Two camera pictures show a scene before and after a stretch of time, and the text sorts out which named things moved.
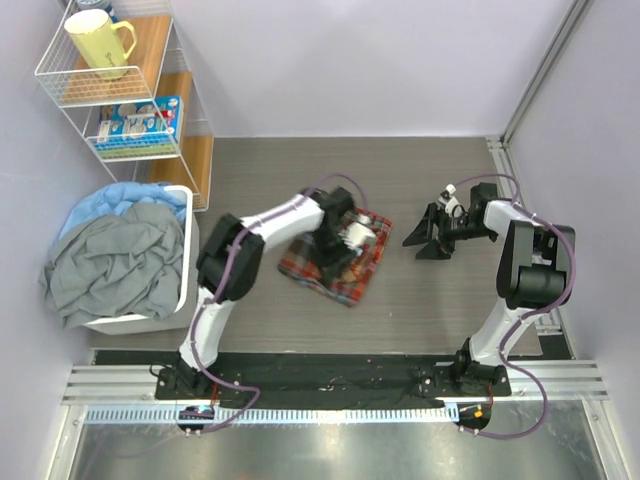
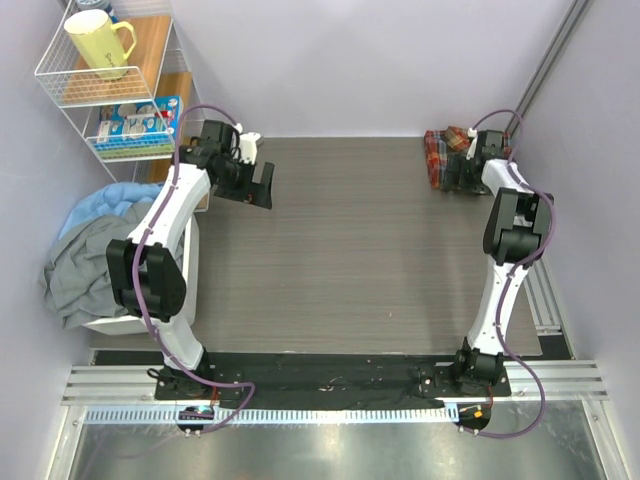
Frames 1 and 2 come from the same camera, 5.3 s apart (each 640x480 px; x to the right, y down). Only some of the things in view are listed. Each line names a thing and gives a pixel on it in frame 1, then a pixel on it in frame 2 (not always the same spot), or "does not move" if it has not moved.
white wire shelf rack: [121, 71] does not move
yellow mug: [104, 44] does not move
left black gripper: [331, 266] to [259, 193]
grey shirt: [124, 263] does not move
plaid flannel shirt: [300, 262] to [439, 143]
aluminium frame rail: [124, 384] does not move
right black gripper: [438, 249] to [455, 163]
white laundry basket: [186, 316] does not move
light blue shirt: [116, 198] does not move
